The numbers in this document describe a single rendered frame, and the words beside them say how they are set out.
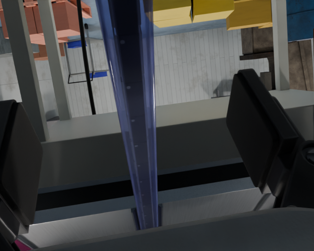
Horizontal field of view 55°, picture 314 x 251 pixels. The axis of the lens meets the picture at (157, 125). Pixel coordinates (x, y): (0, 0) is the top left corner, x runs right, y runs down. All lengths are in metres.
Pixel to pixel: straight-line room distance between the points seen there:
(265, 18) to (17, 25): 4.24
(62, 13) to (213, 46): 6.55
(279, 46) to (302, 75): 5.53
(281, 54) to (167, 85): 8.47
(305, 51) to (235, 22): 2.25
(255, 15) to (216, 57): 4.86
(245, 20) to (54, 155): 4.19
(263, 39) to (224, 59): 3.38
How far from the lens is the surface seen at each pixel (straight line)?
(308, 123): 0.70
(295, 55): 6.43
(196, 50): 9.36
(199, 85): 9.38
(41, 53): 6.74
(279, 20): 0.98
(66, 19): 3.39
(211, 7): 3.23
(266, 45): 6.21
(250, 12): 4.66
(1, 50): 5.40
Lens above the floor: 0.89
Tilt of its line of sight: 11 degrees up
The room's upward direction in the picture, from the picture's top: 173 degrees clockwise
